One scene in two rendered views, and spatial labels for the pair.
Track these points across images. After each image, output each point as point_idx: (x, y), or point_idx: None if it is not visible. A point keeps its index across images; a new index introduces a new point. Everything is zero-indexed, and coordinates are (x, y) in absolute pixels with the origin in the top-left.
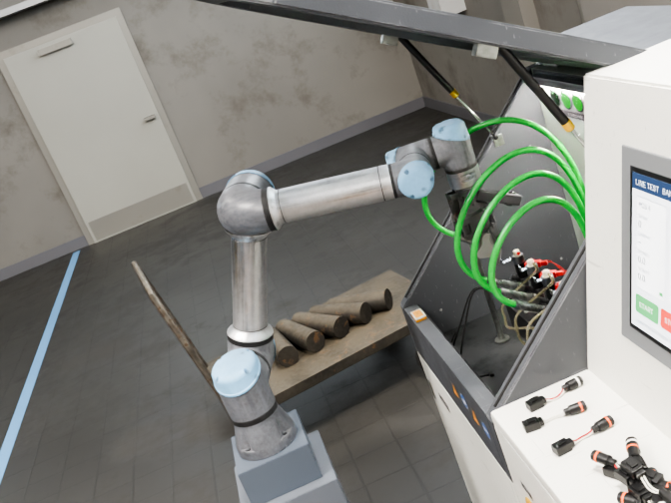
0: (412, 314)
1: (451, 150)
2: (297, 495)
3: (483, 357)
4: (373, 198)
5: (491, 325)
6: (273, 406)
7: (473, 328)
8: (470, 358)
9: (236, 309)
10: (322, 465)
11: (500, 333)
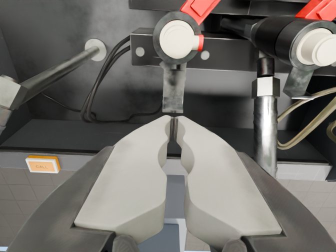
0: (41, 171)
1: None
2: (184, 236)
3: (122, 88)
4: None
5: (45, 42)
6: None
7: (38, 66)
8: (113, 100)
9: None
10: (165, 222)
11: (96, 53)
